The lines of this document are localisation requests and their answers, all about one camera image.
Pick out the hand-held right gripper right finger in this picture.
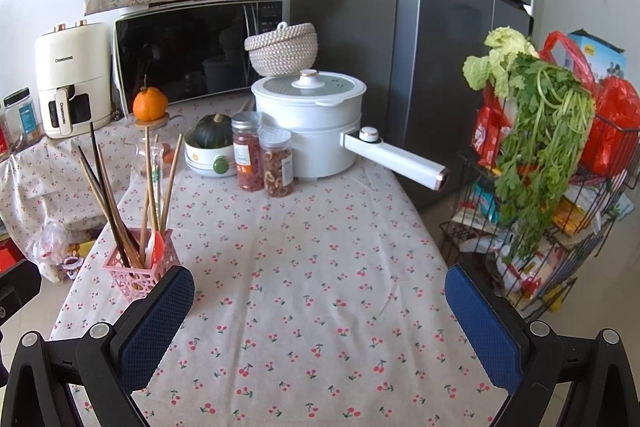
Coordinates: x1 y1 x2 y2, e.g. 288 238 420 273
445 264 640 427

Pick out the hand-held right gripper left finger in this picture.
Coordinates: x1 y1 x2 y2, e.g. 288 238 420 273
5 264 196 427

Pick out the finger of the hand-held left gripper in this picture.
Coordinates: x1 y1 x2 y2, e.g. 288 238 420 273
0 259 42 330

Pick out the pink utensil holder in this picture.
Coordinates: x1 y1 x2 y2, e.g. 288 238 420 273
103 227 181 303

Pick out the red plastic spoon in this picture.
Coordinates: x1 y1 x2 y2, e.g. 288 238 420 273
152 231 167 269

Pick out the wooden chopstick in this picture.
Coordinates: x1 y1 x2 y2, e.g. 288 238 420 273
96 145 133 254
78 146 137 259
141 126 151 268
161 133 184 235

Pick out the plastic chopsticks packet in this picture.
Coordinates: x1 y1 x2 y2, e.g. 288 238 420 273
149 133 165 233

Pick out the red box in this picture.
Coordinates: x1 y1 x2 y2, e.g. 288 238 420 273
0 239 26 275

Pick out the clear plastic bag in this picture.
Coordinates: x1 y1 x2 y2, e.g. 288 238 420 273
37 219 83 283

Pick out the white plastic spoon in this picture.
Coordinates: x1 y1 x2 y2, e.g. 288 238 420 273
140 229 157 269

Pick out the cherry print tablecloth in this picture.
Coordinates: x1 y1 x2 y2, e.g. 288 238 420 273
0 109 141 258
55 99 501 427

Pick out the red label jar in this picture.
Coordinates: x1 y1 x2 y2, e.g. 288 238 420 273
0 104 11 162

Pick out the blue label jar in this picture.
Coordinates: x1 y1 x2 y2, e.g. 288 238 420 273
2 88 43 142

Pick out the black chopstick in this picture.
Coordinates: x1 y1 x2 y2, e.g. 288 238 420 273
90 122 128 243

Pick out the glass jar with wooden lid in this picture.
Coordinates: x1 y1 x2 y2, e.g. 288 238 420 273
131 117 176 180

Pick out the white flower print bowl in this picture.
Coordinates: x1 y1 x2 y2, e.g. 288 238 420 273
184 127 238 178

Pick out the jar of red dried fruit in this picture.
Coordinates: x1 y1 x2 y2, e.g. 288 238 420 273
231 112 265 192

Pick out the red snack packet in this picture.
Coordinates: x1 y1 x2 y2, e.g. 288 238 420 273
472 89 511 168

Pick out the bunch of coriander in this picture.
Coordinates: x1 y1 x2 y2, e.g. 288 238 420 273
492 54 596 265

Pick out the dark green squash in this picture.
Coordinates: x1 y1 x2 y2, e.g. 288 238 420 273
194 113 234 149

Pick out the large orange with stem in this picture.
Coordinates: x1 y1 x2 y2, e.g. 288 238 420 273
132 77 168 122

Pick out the cream air fryer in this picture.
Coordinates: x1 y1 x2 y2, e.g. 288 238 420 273
34 21 113 138

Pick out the red plastic bag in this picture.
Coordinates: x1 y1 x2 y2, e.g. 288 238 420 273
537 31 640 178

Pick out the white electric pot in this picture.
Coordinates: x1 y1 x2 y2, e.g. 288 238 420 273
251 69 449 192

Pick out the napa cabbage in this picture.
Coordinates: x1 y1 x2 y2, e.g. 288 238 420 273
462 26 538 100

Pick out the black and white microwave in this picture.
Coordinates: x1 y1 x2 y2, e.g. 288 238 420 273
112 0 291 118

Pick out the grey refrigerator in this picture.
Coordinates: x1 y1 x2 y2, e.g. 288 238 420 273
291 0 536 212

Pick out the blue cardboard box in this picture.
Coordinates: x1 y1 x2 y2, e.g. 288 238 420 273
567 28 628 82

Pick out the woven lidded basket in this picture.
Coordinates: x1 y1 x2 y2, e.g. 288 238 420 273
244 22 319 78

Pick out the black wire rack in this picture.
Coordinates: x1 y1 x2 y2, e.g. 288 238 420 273
440 112 640 323

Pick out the jar of ring snacks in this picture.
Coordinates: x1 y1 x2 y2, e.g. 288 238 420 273
259 128 295 198

